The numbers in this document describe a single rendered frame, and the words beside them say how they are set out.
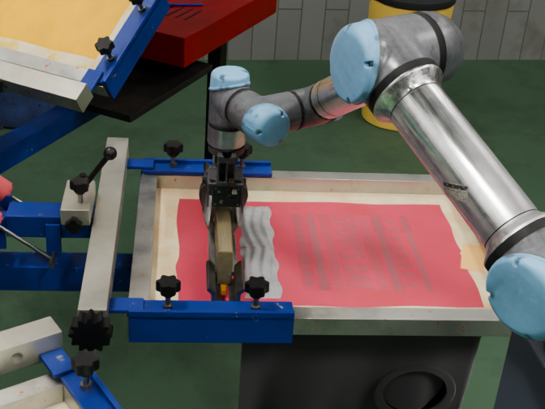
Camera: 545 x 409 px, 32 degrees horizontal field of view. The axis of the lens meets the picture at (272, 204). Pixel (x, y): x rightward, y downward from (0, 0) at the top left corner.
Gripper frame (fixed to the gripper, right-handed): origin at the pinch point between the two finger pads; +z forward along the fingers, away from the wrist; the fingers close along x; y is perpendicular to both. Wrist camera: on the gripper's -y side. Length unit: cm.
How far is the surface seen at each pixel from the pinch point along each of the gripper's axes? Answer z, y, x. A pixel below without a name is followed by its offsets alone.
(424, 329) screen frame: 4.1, 29.3, 37.4
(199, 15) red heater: -9, -106, -4
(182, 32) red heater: -9, -90, -9
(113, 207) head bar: -3.1, -1.3, -22.4
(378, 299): 5.4, 18.2, 30.6
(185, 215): 5.5, -13.2, -7.5
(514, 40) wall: 89, -372, 193
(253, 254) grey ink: 4.7, 3.5, 6.7
